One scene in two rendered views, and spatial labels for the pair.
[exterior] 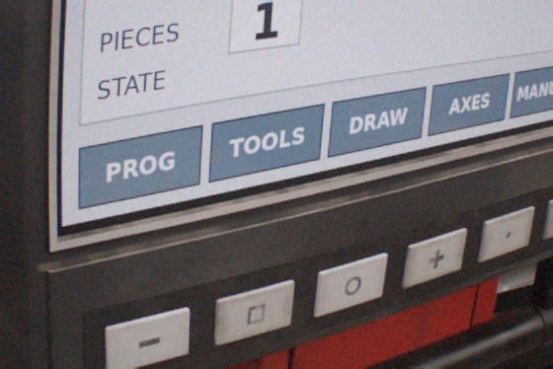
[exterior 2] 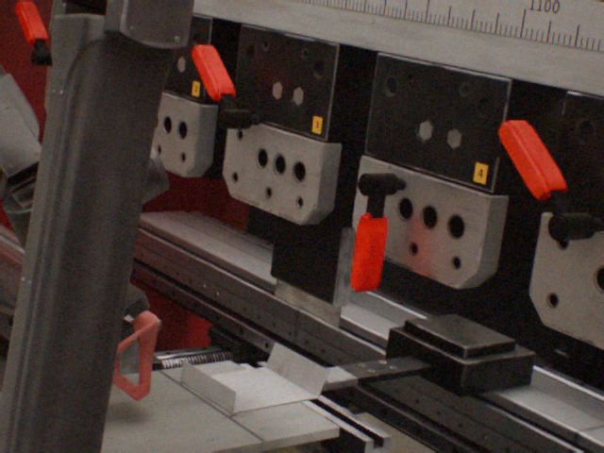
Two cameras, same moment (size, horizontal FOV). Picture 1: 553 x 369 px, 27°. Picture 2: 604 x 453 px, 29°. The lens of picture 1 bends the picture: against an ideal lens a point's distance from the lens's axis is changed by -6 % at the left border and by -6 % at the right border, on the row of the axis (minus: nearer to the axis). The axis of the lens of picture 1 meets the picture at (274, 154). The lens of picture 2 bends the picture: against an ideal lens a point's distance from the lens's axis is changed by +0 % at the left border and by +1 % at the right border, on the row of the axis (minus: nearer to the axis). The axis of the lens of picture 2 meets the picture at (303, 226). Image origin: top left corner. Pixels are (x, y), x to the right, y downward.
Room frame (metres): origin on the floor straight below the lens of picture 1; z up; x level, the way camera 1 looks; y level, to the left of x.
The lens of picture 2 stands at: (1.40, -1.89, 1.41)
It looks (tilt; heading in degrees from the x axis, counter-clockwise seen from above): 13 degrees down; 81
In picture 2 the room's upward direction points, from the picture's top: 7 degrees clockwise
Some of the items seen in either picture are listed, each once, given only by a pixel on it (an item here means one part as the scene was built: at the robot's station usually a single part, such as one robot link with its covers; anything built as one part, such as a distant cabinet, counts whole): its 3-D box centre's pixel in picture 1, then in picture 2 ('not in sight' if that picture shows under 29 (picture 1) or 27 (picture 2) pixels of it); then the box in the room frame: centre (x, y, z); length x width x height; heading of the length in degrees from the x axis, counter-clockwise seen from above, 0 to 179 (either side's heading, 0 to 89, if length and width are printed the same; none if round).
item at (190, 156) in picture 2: not in sight; (196, 90); (1.47, -0.63, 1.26); 0.15 x 0.09 x 0.17; 120
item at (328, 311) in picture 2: not in sight; (311, 263); (1.58, -0.83, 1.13); 0.10 x 0.02 x 0.10; 120
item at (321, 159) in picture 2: not in sight; (310, 124); (1.57, -0.81, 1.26); 0.15 x 0.09 x 0.17; 120
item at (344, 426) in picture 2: not in sight; (309, 412); (1.60, -0.85, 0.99); 0.20 x 0.03 x 0.03; 120
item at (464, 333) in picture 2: not in sight; (410, 358); (1.72, -0.74, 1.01); 0.26 x 0.12 x 0.05; 30
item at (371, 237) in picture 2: not in sight; (377, 232); (1.61, -1.00, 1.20); 0.04 x 0.02 x 0.10; 30
